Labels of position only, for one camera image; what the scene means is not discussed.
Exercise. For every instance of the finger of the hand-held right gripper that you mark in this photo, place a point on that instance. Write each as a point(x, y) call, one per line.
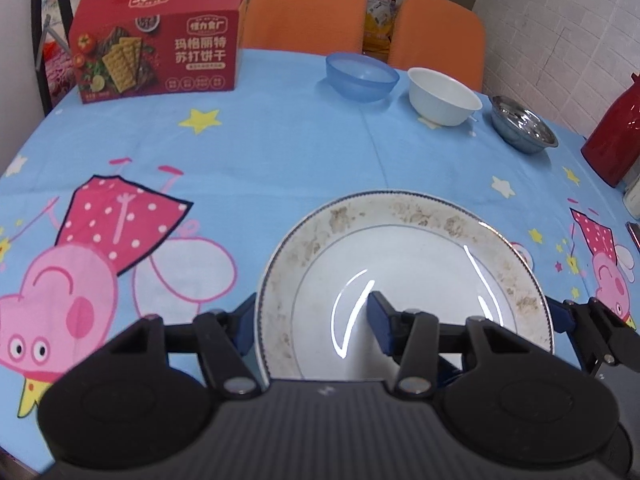
point(597, 317)

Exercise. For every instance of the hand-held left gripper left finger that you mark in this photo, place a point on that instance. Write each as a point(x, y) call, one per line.
point(244, 322)

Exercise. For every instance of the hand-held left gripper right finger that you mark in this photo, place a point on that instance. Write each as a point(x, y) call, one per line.
point(380, 324)

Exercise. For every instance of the white floral-rim plate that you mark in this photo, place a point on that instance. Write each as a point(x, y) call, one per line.
point(400, 270)

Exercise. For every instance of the dark flat object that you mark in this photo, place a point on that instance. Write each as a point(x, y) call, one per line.
point(635, 236)

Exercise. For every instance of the clear glass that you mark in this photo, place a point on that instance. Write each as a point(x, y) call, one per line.
point(632, 200)

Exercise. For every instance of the blue cartoon printed tablecloth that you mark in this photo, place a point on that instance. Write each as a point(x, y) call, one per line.
point(250, 160)

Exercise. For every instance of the red thermos jug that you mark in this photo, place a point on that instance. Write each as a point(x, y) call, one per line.
point(617, 140)

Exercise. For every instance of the stainless steel bowl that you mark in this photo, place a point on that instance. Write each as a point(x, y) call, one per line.
point(522, 127)

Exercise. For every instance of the white bowl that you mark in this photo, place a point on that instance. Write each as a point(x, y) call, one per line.
point(440, 100)

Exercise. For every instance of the blue plastic bowl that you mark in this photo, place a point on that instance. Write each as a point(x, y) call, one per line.
point(361, 80)

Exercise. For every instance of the red cracker box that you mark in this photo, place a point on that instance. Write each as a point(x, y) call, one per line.
point(160, 55)

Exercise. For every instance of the orange chair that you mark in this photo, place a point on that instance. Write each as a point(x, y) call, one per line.
point(435, 35)
point(305, 15)

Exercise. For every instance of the yellow snack bag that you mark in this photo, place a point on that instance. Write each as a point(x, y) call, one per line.
point(380, 15)

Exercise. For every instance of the red patterned bag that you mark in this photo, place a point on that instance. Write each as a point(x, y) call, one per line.
point(57, 72)

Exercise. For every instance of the black metal rack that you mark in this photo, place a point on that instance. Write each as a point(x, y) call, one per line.
point(37, 35)

